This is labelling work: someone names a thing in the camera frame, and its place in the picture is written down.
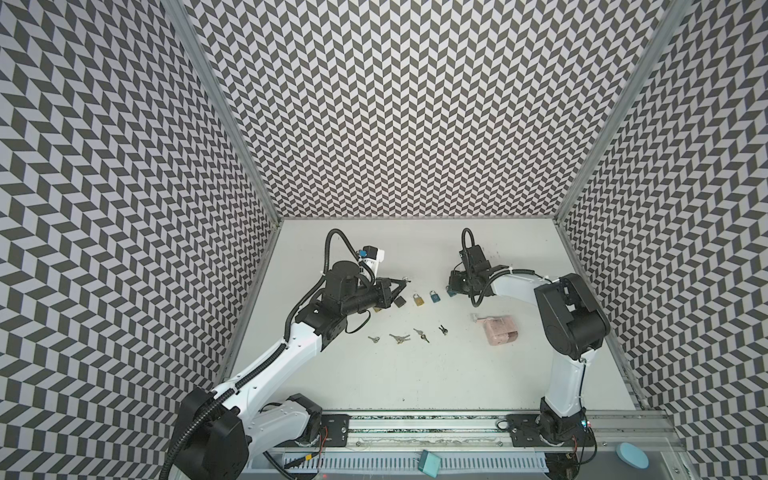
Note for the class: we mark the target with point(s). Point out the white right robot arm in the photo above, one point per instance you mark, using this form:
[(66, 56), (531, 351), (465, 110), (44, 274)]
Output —
[(572, 322)]

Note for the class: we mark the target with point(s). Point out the aluminium right corner post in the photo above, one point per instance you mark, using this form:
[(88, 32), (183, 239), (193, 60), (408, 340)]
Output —
[(662, 35)]

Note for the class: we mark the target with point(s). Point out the light blue oval object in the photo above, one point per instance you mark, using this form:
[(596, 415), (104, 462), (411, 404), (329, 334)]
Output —
[(632, 455)]

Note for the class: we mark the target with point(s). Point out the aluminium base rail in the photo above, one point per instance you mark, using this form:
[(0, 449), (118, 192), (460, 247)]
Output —
[(382, 430)]

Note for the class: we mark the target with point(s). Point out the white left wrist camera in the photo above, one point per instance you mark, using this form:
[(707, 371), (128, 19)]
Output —
[(372, 256)]

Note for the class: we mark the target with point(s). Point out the teal square block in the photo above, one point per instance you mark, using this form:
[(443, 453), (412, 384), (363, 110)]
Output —
[(429, 464)]

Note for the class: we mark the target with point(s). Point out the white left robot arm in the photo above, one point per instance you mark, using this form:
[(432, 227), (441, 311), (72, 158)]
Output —
[(218, 431)]

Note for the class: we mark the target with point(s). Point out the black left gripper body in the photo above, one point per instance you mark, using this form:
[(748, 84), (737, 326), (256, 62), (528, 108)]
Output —
[(382, 292)]

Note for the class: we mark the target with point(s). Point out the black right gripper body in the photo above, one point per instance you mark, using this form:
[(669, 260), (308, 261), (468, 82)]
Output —
[(459, 282)]

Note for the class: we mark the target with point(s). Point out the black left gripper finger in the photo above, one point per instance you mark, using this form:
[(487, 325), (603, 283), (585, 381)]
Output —
[(396, 293), (398, 283)]

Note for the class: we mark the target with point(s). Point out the aluminium corner post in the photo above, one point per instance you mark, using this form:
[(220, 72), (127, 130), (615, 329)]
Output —
[(662, 35), (177, 15)]

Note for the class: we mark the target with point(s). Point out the pink pencil sharpener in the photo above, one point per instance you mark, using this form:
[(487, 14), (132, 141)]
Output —
[(499, 330)]

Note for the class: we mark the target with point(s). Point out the aluminium left corner post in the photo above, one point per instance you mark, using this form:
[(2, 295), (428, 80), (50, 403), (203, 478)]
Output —
[(177, 15)]

